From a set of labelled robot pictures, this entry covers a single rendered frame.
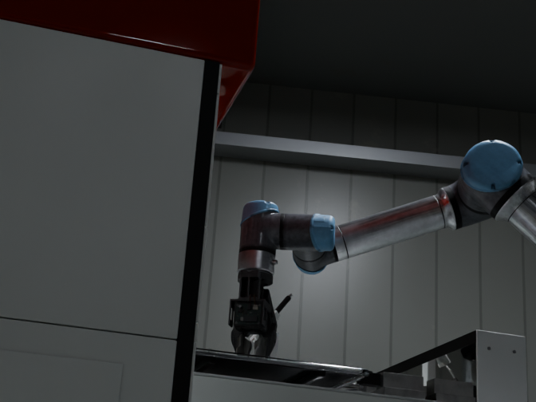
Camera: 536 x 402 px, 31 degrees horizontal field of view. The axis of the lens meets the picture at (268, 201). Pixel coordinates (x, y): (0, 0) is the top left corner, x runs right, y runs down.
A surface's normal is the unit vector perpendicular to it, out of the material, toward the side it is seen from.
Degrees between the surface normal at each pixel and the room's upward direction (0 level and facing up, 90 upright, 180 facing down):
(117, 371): 90
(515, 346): 90
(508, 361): 90
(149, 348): 90
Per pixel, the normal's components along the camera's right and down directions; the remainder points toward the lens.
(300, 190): 0.11, -0.35
